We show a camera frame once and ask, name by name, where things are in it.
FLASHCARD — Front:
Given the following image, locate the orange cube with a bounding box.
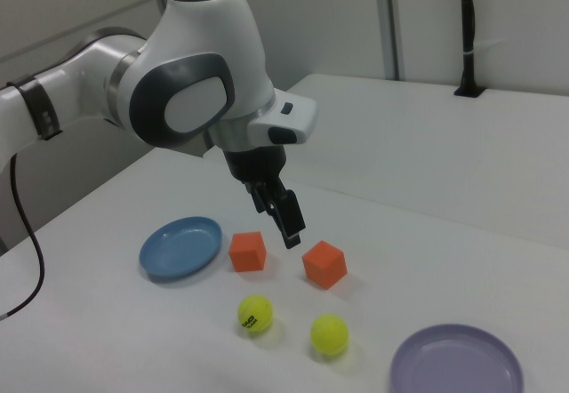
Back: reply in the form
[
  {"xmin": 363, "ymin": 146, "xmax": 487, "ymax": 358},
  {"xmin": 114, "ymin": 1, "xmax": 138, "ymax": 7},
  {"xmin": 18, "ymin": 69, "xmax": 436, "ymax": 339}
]
[
  {"xmin": 301, "ymin": 240, "xmax": 349, "ymax": 290},
  {"xmin": 228, "ymin": 231, "xmax": 268, "ymax": 274}
]

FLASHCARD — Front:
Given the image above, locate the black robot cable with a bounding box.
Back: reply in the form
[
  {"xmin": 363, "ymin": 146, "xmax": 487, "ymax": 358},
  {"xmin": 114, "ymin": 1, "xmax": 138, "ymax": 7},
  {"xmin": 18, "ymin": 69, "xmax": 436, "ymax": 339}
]
[{"xmin": 0, "ymin": 150, "xmax": 46, "ymax": 321}]

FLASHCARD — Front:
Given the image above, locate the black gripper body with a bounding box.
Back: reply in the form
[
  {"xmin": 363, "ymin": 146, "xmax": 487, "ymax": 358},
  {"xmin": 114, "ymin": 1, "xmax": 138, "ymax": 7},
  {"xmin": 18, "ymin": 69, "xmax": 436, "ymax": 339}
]
[{"xmin": 221, "ymin": 143, "xmax": 288, "ymax": 186}]

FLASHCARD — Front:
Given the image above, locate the blue plate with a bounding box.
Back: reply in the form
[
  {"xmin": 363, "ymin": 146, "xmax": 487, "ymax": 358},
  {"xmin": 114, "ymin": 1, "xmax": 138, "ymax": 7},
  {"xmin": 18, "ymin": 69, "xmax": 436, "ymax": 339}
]
[{"xmin": 138, "ymin": 216, "xmax": 223, "ymax": 284}]

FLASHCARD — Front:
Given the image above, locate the black pole with base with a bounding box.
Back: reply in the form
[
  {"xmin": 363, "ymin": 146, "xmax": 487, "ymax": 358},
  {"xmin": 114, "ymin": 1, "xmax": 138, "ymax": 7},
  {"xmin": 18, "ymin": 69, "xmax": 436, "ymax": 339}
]
[{"xmin": 453, "ymin": 0, "xmax": 486, "ymax": 99}]

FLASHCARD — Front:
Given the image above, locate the black cable strap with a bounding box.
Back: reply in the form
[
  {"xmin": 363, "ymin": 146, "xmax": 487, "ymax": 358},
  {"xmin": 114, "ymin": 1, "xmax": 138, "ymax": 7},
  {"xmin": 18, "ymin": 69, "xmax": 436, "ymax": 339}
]
[{"xmin": 5, "ymin": 75, "xmax": 63, "ymax": 141}]

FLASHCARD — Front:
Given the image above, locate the purple plate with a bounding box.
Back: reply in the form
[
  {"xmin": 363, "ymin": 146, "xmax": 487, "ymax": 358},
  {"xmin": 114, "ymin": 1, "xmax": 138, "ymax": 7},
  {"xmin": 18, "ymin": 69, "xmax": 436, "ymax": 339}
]
[{"xmin": 389, "ymin": 324, "xmax": 525, "ymax": 393}]

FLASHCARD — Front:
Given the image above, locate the yellow-green tennis ball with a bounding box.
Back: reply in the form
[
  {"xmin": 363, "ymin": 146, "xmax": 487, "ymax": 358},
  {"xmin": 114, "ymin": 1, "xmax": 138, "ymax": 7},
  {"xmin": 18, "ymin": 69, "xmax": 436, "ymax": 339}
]
[
  {"xmin": 236, "ymin": 293, "xmax": 274, "ymax": 334},
  {"xmin": 309, "ymin": 313, "xmax": 349, "ymax": 358}
]

